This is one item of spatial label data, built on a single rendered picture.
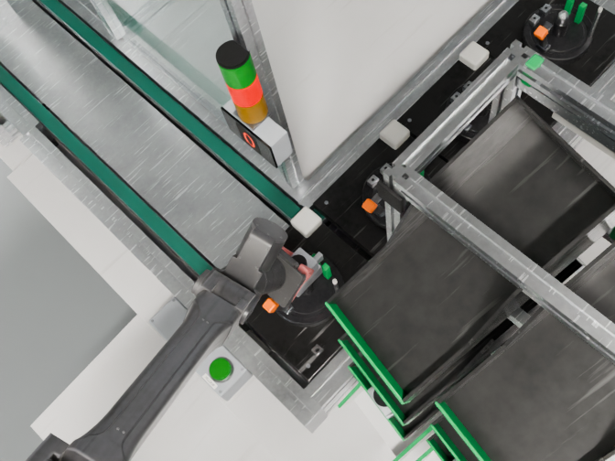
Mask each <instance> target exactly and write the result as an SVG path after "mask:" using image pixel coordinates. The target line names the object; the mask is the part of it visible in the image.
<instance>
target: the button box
mask: <svg viewBox="0 0 615 461"><path fill-rule="evenodd" d="M187 311H188V309H187V308H186V307H185V306H184V305H183V304H182V303H181V302H180V301H179V300H178V299H177V298H176V297H175V296H174V297H173V298H172V299H171V300H170V301H168V302H167V303H166V304H165V305H164V306H163V307H162V308H161V309H160V310H159V311H158V312H157V313H156V314H155V315H154V316H153V317H152V318H151V319H150V320H149V324H150V325H151V326H152V327H153V328H154V329H155V330H156V331H157V332H158V333H159V334H160V335H161V336H162V337H163V338H164V339H165V340H166V341H168V340H169V339H170V337H171V336H172V335H173V334H174V333H175V331H176V330H177V329H178V328H179V326H180V325H181V324H182V323H183V320H184V317H185V315H186V313H187ZM216 359H226V360H228V361H229V362H230V364H231V366H232V372H231V375H230V376H229V377H228V378H227V379H226V380H224V381H217V380H215V379H213V378H212V377H211V375H210V365H211V363H212V362H213V361H214V360H216ZM196 372H197V373H198V374H199V375H200V376H201V378H202V379H204V380H205V381H206V382H207V383H208V384H209V386H210V387H211V388H212V389H213V390H214V391H215V392H216V393H217V394H218V395H219V396H220V397H222V398H223V399H224V400H225V401H226V402H227V401H229V400H230V399H231V397H232V396H233V395H234V394H235V393H236V392H237V391H238V390H240V389H241V388H242V386H243V385H244V384H245V383H246V382H247V381H248V380H250V379H251V378H252V377H253V374H252V373H251V372H250V371H249V370H248V369H246V368H245V367H244V365H243V364H242V363H241V362H240V361H239V360H238V359H237V358H236V357H235V356H234V355H233V354H232V353H231V352H230V351H229V350H228V349H227V348H226V347H225V346H224V345H222V346H221V347H219V348H216V349H215V350H214V351H213V352H211V354H210V355H209V356H208V357H207V358H206V359H205V360H204V361H203V362H202V363H201V364H200V366H199V367H198V369H197V370H196Z"/></svg>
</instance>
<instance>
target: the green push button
mask: <svg viewBox="0 0 615 461"><path fill-rule="evenodd" d="M231 372H232V366H231V364H230V362H229V361H228V360H226V359H216V360H214V361H213V362H212V363H211V365H210V375H211V377H212V378H213V379H215V380H217V381H224V380H226V379H227V378H228V377H229V376H230V375H231Z"/></svg>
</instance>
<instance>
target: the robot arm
mask: <svg viewBox="0 0 615 461"><path fill-rule="evenodd" d="M286 239H287V233H286V232H285V230H284V229H283V228H281V227H280V226H279V225H277V224H276V223H274V222H272V221H271V220H267V219H264V218H254V219H253V221H252V223H251V225H250V227H249V229H248V230H247V232H246V233H245V235H244V237H243V240H242V242H241V243H240V245H239V247H238V249H237V251H236V254H234V255H233V256H232V258H231V259H230V261H229V262H228V264H227V265H226V266H224V267H223V268H222V269H220V268H217V267H214V268H213V269H212V270H211V271H210V270H208V269H207V270H206V271H204V272H203V273H202V274H201V275H200V277H199V278H198V279H197V281H196V283H195V284H194V285H193V287H192V289H191V293H193V294H194V295H195V296H196V298H195V299H194V300H193V301H192V303H191V305H190V306H189V309H188V311H187V313H186V315H185V317H184V320H183V323H182V324H181V325H180V326H179V328H178V329H177V330H176V331H175V333H174V334H173V335H172V336H171V337H170V339H169V340H168V341H167V342H166V344H165V345H164V346H163V347H162V348H161V350H159V351H158V353H157V354H156V355H155V356H154V357H153V358H152V360H151V361H150V362H149V363H148V364H147V366H146V367H145V368H144V369H143V370H142V372H141V373H140V374H139V375H138V376H137V378H136V379H135V380H134V381H133V383H132V384H131V385H130V386H129V387H128V389H127V390H126V391H125V392H124V394H123V395H122V396H121V397H120V398H119V400H118V401H117V402H116V403H115V404H114V406H113V407H112V408H111V409H110V411H109V412H108V413H107V414H106V415H105V416H104V417H103V418H102V419H101V421H100V422H98V423H97V424H96V425H95V426H94V427H93V428H92V429H91V430H89V431H88V432H87V433H86V434H84V435H83V436H81V437H80V438H78V439H75V440H74V441H73V442H72V443H71V444H70V445H69V444H68V443H66V442H64V441H63V440H61V439H60V438H58V437H57V436H56V435H54V434H52V433H50V434H49V435H48V436H47V437H46V438H45V440H44V441H43V442H42V443H41V444H40V445H39V446H38V447H37V448H36V450H35V451H34V452H33V453H32V454H31V455H30V456H29V457H28V458H27V460H26V461H131V460H132V458H133V457H134V455H135V454H136V452H137V451H138V449H139V448H140V447H141V445H142V444H143V443H144V441H145V440H146V439H147V437H148V436H149V435H150V434H151V432H152V431H153V430H154V428H155V427H156V425H157V424H158V422H159V421H160V420H161V418H162V417H163V415H164V414H165V413H166V411H167V410H168V408H169V407H170V406H171V404H172V403H173V401H175V400H176V398H177V397H178V395H179V394H180V392H181V391H182V390H183V388H184V387H185V386H186V384H187V383H188V381H189V380H190V378H191V377H192V376H193V374H194V373H195V372H196V370H197V369H198V367H199V366H200V364H201V363H202V362H203V361H204V360H205V359H206V358H207V357H208V356H209V355H210V354H211V352H213V351H214V350H215V349H216V348H219V347H221V346H222V345H223V344H224V342H225V341H226V339H227V338H229V337H230V335H231V334H232V332H233V331H234V329H235V328H237V326H238V325H239V323H240V324H242V325H243V324H244V322H245V321H246V320H247V318H248V317H249V316H250V314H251V313H252V312H253V311H254V308H255V307H256V305H257V303H258V301H259V300H260V298H261V296H262V295H264V294H268V295H269V296H270V297H271V298H273V299H274V300H275V301H276V302H277V303H278V304H279V305H280V306H282V307H286V306H289V305H290V304H291V302H293V300H294V299H295V297H296V295H297V293H298V291H299V290H300V288H301V287H302V285H303V284H304V283H305V282H306V281H307V280H308V279H309V278H310V277H311V275H312V274H313V273H314V270H313V269H311V268H309V267H307V266H305V265H304V264H300V265H299V263H298V262H297V261H296V260H295V259H293V258H292V257H291V255H292V254H293V252H291V251H289V250H288V249H287V248H285V247H284V244H285V242H286Z"/></svg>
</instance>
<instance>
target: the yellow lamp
mask: <svg viewBox="0 0 615 461"><path fill-rule="evenodd" d="M233 104H234V106H235V109H236V111H237V113H238V115H239V117H240V119H241V120H242V121H243V122H245V123H249V124H254V123H259V122H261V121H262V120H263V119H264V118H265V117H266V115H267V113H268V107H267V104H266V101H265V97H264V93H263V95H262V98H261V100H260V101H259V102H258V103H257V104H255V105H253V106H251V107H240V106H238V105H236V104H235V103H233Z"/></svg>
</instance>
